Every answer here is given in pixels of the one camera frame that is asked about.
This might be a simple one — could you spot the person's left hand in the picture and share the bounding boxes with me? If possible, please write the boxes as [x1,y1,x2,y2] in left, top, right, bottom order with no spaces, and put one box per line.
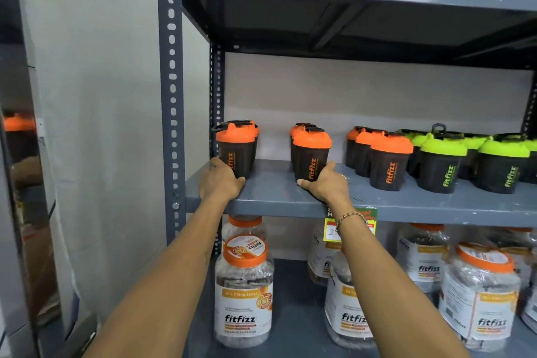
[198,156,247,203]

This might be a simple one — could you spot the person's right hand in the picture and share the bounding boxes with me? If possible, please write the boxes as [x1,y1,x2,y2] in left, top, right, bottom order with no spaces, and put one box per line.
[296,161,355,208]

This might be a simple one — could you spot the grey metal shelf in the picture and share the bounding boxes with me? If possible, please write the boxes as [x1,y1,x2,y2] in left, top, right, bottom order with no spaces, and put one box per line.
[156,0,537,358]

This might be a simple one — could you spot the group of orange-lid shaker bottles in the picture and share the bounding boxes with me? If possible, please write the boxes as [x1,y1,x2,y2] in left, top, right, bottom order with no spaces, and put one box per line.
[241,119,414,192]

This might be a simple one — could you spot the group of green-lid shaker bottles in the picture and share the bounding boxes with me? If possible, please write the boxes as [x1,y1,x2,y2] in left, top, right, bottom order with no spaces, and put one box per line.
[397,128,537,185]

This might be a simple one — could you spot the person's right forearm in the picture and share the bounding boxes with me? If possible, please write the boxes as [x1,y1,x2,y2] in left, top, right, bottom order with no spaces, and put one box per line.
[331,202,470,358]

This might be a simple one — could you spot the person's left forearm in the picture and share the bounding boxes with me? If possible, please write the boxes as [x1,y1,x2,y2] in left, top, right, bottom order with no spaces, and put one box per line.
[83,196,235,358]

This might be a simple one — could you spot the yellow green price tag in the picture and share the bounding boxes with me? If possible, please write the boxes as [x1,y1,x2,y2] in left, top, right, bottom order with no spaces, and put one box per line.
[323,206,378,244]

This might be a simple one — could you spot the group of clear orange-lid jars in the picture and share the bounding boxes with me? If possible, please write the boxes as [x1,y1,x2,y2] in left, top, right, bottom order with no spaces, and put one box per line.
[214,215,537,358]

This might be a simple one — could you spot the chrome mirror pillar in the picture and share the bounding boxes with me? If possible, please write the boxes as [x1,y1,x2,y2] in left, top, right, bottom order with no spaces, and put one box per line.
[0,0,100,358]

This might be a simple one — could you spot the beaded wrist bracelet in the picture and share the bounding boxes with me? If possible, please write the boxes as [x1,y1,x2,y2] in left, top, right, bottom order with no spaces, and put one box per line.
[335,211,368,230]

